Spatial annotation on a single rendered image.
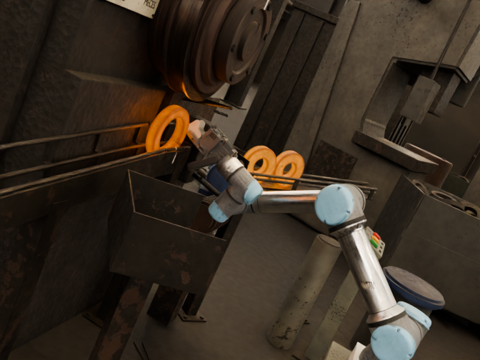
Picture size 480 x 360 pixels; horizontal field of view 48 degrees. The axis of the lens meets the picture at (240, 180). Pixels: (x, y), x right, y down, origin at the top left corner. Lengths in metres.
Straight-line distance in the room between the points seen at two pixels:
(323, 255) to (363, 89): 2.25
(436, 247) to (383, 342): 2.10
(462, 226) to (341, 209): 2.15
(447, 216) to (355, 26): 1.69
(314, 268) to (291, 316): 0.24
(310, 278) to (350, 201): 0.79
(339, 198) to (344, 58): 2.91
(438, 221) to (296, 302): 1.52
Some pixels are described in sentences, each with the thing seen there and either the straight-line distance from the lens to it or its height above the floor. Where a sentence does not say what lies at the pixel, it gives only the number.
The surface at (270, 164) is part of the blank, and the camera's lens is 2.14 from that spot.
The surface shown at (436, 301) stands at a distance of 2.66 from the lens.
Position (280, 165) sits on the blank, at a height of 0.73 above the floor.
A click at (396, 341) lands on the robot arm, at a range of 1.60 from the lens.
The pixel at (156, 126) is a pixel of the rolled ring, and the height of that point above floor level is 0.77.
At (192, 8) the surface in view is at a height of 1.13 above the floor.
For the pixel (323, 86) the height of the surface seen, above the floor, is 1.07.
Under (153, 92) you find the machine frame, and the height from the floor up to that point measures 0.86.
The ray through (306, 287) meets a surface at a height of 0.31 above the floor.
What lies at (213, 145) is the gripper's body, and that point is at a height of 0.77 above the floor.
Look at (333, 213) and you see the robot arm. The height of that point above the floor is 0.77.
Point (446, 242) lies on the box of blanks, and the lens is 3.67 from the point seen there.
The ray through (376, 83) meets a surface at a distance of 4.28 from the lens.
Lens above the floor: 1.09
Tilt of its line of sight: 13 degrees down
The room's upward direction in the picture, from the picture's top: 25 degrees clockwise
